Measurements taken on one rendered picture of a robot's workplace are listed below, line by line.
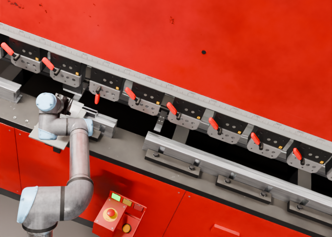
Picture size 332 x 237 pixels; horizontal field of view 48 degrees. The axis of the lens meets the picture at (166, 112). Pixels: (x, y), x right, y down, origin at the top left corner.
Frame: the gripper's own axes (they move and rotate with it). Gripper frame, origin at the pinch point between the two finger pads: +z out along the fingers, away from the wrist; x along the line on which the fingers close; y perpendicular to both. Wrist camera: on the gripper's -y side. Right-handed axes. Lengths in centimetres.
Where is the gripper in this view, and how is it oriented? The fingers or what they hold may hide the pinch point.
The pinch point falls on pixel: (65, 112)
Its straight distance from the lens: 192.2
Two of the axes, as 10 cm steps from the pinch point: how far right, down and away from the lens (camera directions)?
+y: 3.4, -9.4, 0.7
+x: -9.4, -3.4, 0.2
